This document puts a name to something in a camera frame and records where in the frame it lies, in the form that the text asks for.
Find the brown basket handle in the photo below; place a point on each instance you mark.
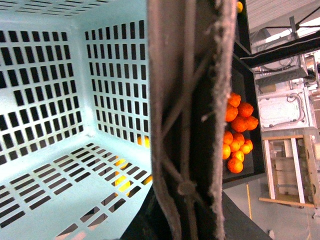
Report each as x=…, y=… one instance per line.
x=191, y=44

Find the light blue plastic basket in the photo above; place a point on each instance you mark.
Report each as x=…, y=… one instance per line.
x=74, y=118

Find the pile of orange tangerines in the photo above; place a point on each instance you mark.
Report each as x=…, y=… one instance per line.
x=235, y=146

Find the black fruit display tray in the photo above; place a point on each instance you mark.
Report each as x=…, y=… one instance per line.
x=242, y=83

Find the white washing machine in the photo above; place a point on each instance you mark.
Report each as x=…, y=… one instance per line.
x=285, y=110

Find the wooden crate frame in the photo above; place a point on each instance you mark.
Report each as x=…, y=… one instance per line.
x=293, y=170

